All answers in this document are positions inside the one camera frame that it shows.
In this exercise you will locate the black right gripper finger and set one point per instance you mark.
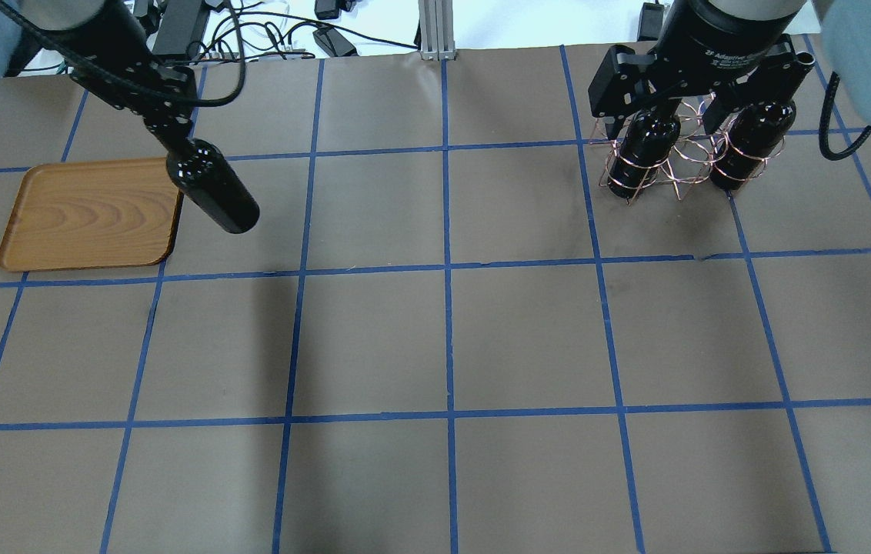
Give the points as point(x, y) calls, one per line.
point(776, 79)
point(621, 87)

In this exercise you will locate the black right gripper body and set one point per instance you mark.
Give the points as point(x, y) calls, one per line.
point(720, 35)

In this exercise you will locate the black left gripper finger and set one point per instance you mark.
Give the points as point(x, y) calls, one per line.
point(171, 127)

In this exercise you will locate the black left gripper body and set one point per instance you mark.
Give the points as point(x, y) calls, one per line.
point(113, 48)

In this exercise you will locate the dark wine bottle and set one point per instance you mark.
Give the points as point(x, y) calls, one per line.
point(201, 172)
point(749, 141)
point(648, 142)

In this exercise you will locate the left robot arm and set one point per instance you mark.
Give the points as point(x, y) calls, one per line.
point(37, 21)

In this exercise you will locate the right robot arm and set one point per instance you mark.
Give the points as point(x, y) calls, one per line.
point(845, 27)

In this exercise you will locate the wooden tray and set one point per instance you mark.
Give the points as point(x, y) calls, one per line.
point(91, 215)

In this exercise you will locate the black power adapter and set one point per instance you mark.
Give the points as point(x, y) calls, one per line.
point(333, 43)

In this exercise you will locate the copper wire bottle basket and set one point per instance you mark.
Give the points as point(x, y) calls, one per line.
point(690, 161)

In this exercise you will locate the aluminium frame post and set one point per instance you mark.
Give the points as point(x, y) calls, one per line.
point(437, 38)

